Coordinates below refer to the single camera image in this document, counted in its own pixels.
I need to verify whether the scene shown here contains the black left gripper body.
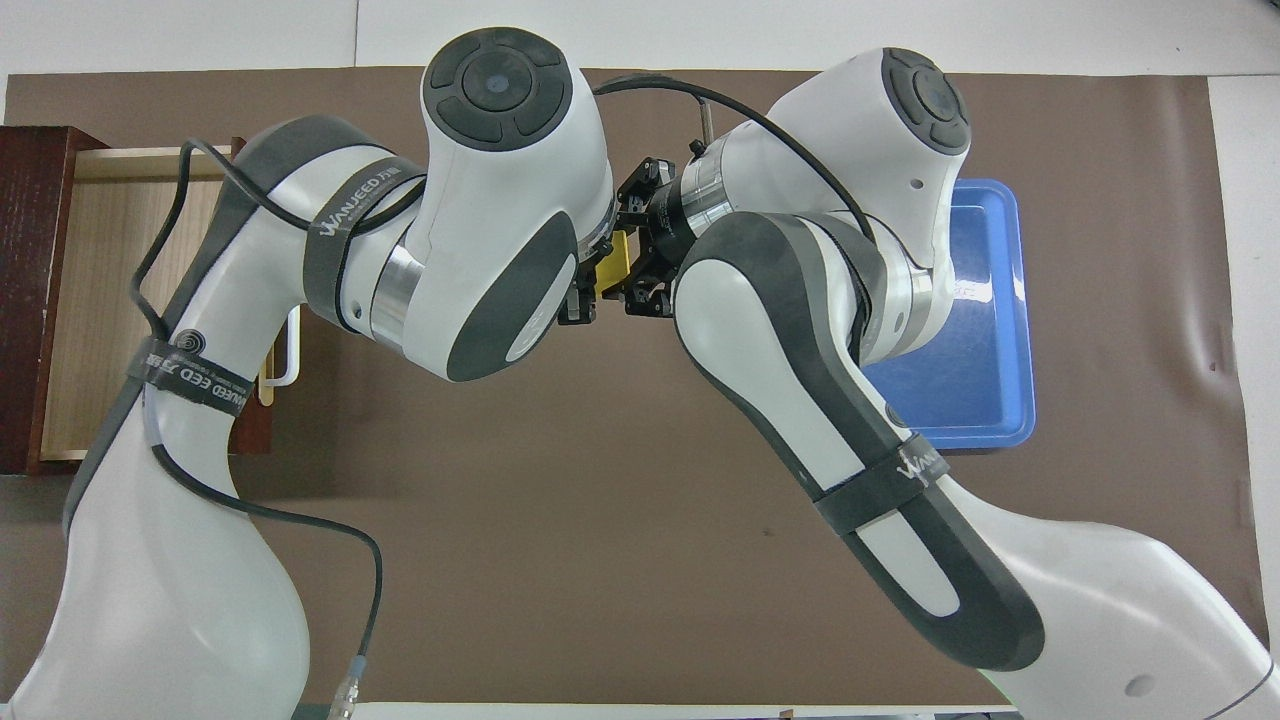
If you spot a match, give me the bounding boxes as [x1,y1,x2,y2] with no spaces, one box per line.
[565,235,613,296]

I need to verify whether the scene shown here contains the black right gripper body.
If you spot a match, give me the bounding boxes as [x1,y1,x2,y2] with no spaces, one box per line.
[618,155,691,316]

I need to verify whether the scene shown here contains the yellow cube block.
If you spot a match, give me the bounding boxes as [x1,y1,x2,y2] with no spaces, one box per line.
[597,230,633,299]

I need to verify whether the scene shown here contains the white drawer handle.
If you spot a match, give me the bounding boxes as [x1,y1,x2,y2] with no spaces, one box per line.
[262,305,301,389]

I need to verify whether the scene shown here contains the brown table mat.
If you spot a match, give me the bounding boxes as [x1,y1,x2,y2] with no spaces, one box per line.
[0,66,1276,706]

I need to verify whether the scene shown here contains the blue plastic tray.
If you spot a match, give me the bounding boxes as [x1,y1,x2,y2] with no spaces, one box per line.
[860,179,1037,453]

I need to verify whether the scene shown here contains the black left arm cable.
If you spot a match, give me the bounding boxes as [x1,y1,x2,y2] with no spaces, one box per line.
[128,138,431,720]

